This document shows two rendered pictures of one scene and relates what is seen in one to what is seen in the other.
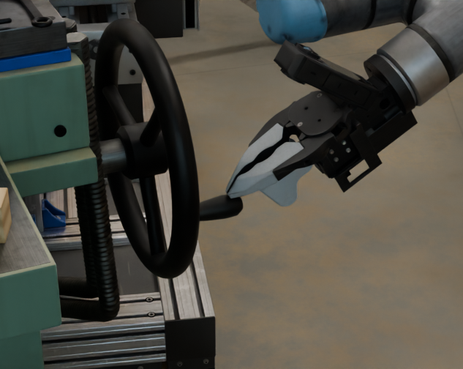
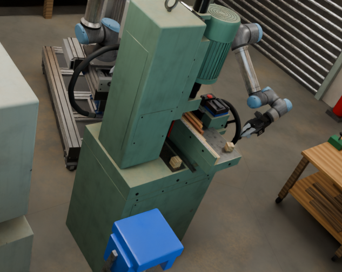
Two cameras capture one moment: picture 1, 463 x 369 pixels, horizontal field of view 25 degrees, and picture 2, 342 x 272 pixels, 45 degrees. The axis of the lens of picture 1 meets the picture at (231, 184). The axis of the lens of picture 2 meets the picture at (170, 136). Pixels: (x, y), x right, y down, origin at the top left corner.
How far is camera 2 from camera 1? 1.53 m
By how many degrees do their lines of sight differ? 22
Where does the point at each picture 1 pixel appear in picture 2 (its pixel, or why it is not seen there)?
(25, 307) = (235, 162)
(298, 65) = (260, 116)
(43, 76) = (224, 117)
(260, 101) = not seen: hidden behind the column
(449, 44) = (280, 113)
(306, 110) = (255, 121)
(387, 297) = not seen: hidden behind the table
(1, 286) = (235, 159)
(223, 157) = not seen: hidden behind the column
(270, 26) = (250, 104)
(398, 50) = (272, 113)
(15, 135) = (216, 126)
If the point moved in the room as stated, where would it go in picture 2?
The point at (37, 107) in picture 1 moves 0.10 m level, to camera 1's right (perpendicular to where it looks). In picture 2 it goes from (221, 121) to (237, 123)
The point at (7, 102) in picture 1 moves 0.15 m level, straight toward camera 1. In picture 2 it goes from (218, 121) to (232, 140)
